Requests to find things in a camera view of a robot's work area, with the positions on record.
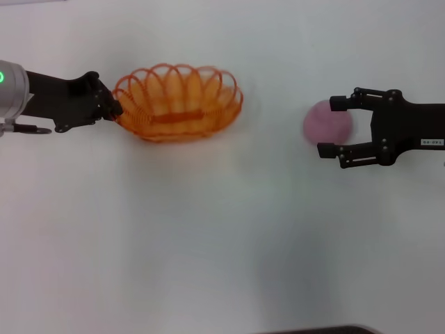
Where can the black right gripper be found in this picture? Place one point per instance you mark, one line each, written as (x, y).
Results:
(410, 125)

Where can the pink peach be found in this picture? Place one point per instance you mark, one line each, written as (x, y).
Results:
(325, 125)

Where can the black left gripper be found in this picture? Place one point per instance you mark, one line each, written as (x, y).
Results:
(66, 101)

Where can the dark rounded robot base edge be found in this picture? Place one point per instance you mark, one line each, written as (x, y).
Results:
(323, 330)

